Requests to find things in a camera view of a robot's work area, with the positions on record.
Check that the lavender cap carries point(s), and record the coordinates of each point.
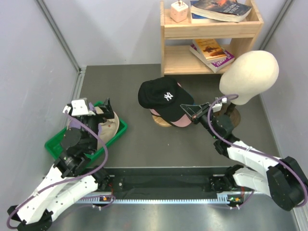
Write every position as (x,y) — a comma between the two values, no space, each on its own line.
(90,120)

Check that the light pink baseball cap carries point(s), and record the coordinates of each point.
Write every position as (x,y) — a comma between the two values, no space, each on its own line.
(178,121)

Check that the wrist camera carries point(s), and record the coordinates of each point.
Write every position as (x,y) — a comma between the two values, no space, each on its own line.
(216,107)
(78,107)

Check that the wooden hat stand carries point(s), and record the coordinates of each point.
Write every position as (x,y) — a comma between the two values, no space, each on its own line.
(160,121)

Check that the blue book under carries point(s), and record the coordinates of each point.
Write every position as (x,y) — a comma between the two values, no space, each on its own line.
(197,19)

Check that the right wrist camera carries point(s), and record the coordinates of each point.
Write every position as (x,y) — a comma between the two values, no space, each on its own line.
(216,107)

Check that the wooden shelf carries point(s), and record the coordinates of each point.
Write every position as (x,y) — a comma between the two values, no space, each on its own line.
(178,60)

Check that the purple white book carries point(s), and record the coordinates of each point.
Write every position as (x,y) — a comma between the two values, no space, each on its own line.
(214,66)

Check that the orange cover book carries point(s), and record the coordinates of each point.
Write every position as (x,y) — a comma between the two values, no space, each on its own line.
(209,49)

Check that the pink power cube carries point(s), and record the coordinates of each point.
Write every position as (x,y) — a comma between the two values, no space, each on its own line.
(179,11)

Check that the dark cover book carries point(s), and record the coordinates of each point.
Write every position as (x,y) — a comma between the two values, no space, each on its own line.
(221,10)

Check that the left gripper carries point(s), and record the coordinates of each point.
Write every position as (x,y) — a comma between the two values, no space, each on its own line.
(109,113)

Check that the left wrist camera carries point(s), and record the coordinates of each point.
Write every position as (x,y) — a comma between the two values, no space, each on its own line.
(78,107)

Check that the green plastic tray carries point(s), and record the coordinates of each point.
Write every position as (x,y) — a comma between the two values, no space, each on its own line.
(79,144)

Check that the white mannequin head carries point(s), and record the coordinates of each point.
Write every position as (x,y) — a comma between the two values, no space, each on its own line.
(251,74)

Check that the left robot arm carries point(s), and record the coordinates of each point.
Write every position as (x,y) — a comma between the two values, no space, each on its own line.
(69,178)

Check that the blue baseball cap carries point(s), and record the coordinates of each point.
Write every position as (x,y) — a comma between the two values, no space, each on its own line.
(190,100)

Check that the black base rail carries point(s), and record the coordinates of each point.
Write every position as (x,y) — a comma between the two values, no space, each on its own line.
(167,183)

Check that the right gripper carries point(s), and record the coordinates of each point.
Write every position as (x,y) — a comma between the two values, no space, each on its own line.
(194,109)

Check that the dark mannequin stand base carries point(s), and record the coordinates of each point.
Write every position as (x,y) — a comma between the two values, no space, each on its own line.
(234,113)

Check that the black hat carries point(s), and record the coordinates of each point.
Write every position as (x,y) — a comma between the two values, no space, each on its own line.
(144,96)

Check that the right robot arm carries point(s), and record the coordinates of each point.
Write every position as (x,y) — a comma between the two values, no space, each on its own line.
(282,179)

